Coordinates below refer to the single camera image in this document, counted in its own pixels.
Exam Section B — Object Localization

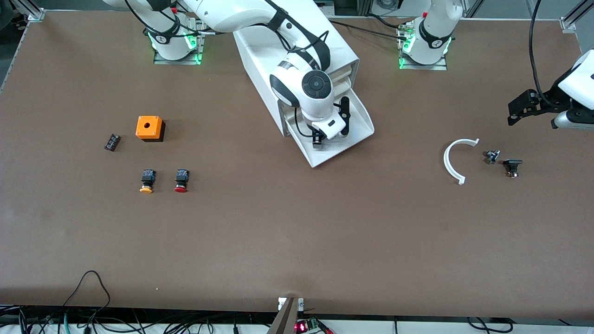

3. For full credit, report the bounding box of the black flat-head switch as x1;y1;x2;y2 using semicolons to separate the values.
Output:
503;159;523;179

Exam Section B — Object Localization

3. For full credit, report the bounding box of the thin black looped cable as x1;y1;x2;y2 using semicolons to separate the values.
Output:
60;270;112;321

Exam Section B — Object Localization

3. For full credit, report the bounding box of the white lowest cabinet drawer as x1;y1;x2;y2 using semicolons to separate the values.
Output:
284;88;375;168

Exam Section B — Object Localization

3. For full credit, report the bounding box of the aluminium frame profile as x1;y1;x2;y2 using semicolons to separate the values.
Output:
10;0;46;23
561;0;594;32

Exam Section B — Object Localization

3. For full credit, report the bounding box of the yellow push button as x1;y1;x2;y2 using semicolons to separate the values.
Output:
139;169;157;194

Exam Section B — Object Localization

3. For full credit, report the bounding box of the green circuit board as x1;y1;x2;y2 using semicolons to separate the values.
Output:
295;317;335;334

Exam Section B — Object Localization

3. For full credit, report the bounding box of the black cable behind cabinet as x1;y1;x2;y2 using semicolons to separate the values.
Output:
327;18;409;42

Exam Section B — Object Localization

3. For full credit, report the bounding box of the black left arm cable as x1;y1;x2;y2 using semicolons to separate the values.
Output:
529;0;564;109

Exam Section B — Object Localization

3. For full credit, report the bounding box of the white half-ring clamp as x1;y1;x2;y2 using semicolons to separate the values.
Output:
443;138;480;186

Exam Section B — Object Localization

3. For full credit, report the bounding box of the orange box with hole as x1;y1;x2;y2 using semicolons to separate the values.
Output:
136;116;166;142

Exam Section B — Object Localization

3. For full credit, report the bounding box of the black cable under table edge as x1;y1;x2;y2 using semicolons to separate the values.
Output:
466;317;513;334

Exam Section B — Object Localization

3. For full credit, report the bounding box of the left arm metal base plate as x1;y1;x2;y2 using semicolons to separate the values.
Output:
398;19;448;71

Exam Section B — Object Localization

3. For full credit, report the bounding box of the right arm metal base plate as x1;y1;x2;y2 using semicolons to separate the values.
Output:
153;12;207;65

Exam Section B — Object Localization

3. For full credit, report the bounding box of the white drawer cabinet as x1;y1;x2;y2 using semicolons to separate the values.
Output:
229;0;360;137

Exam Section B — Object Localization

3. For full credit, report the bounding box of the grey metal bracket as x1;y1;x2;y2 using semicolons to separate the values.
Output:
267;297;304;334

